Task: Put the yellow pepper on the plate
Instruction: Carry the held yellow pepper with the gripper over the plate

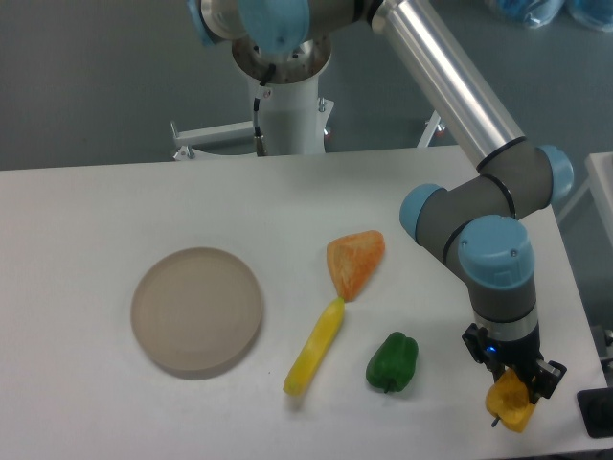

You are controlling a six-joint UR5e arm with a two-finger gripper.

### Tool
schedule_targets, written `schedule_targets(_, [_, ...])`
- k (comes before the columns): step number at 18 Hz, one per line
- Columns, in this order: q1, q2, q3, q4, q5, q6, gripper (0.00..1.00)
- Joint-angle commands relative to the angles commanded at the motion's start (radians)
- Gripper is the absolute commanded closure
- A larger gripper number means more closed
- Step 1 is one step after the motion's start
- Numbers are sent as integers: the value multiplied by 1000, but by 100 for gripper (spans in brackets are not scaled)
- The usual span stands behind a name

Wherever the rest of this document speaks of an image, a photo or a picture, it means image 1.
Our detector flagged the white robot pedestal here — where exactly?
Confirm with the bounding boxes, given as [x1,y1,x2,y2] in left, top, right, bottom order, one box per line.
[170,35,334,161]

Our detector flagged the orange fruit wedge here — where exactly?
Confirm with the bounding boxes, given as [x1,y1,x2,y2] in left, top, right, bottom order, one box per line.
[327,230,386,302]

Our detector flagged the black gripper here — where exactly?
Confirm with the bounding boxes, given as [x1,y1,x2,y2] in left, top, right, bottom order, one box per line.
[462,323,567,404]

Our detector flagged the yellow bell pepper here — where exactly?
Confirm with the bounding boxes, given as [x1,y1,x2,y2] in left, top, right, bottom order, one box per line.
[485,368,536,433]

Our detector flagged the black device at edge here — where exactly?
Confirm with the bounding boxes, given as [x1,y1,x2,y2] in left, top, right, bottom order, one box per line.
[577,387,612,439]

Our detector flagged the beige round plate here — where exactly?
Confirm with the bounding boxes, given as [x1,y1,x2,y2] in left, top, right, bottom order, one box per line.
[130,247,264,380]

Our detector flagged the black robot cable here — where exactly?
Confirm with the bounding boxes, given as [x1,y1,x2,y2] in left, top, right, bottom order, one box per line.
[251,63,278,157]

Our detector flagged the green bell pepper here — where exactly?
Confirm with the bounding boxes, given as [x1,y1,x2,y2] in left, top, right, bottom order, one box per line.
[365,332,419,393]

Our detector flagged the blue plastic bag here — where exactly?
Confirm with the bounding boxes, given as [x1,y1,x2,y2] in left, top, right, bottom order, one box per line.
[484,0,612,33]

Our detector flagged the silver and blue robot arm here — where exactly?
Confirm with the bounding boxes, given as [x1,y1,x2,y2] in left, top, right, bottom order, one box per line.
[188,1,574,402]

